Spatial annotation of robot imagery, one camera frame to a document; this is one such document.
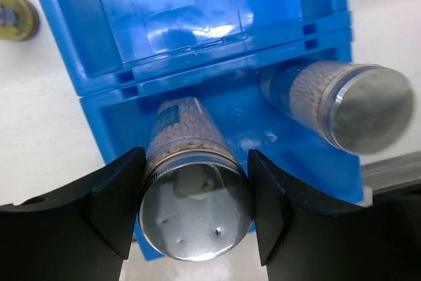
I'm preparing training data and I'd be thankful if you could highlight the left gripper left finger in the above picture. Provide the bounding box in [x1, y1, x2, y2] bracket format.
[1, 147, 146, 280]

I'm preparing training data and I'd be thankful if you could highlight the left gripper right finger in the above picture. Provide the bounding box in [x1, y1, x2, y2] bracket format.
[248, 150, 420, 280]

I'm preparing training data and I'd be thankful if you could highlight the left yellow small bottle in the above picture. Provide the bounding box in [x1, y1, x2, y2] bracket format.
[1, 0, 39, 41]

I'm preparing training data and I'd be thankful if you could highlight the blue three-compartment bin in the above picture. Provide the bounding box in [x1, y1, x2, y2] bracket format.
[39, 0, 362, 202]

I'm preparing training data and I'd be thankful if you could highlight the silver-lid shaker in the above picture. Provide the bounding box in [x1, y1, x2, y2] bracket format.
[260, 60, 415, 155]
[138, 97, 254, 262]

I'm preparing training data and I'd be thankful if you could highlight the aluminium front rail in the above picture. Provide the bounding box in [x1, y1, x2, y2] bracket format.
[362, 151, 420, 194]

